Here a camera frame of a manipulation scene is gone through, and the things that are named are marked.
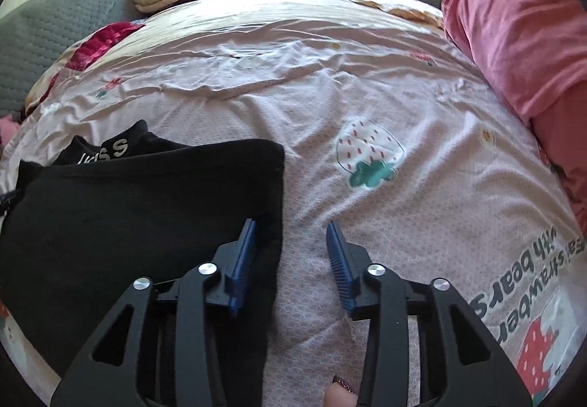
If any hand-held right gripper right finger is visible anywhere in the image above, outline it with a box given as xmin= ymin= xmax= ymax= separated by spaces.
xmin=325 ymin=220 xmax=535 ymax=407

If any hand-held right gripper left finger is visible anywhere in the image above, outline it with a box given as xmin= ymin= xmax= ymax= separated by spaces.
xmin=50 ymin=218 xmax=260 ymax=407

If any black garment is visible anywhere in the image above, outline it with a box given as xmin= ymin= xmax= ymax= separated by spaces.
xmin=0 ymin=120 xmax=285 ymax=407

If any person's right hand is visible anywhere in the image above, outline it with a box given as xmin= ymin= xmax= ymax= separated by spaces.
xmin=323 ymin=374 xmax=359 ymax=407

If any pink printed bed sheet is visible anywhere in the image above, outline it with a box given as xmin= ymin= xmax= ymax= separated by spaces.
xmin=0 ymin=0 xmax=587 ymax=407

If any red blanket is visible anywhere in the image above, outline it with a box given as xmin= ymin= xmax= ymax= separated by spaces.
xmin=59 ymin=21 xmax=146 ymax=73

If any pink cloth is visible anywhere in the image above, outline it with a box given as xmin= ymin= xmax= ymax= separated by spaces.
xmin=0 ymin=116 xmax=21 ymax=146

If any pink quilt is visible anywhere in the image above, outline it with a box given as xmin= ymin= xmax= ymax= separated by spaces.
xmin=441 ymin=0 xmax=587 ymax=229

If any grey quilted pillow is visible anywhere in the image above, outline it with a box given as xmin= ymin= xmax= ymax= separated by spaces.
xmin=0 ymin=0 xmax=134 ymax=114

